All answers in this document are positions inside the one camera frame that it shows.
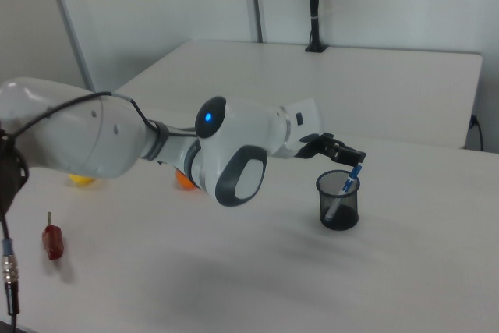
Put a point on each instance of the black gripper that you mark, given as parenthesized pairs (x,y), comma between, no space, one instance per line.
(313,146)

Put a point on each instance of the blue white marker pen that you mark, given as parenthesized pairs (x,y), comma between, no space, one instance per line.
(347,185)

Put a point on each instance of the white side table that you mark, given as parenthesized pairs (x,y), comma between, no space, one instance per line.
(319,87)

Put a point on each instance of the black mesh pen cup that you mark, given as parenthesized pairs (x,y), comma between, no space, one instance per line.
(345,216)

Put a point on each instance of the orange mandarin fruit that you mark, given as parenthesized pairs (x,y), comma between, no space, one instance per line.
(183,183)

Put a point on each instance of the yellow toy pear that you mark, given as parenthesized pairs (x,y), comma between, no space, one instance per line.
(81,179)

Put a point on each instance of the red chili pepper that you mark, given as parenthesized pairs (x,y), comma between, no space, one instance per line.
(52,241)

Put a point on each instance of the black camera pole with clamp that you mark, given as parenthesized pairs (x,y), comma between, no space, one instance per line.
(313,5)

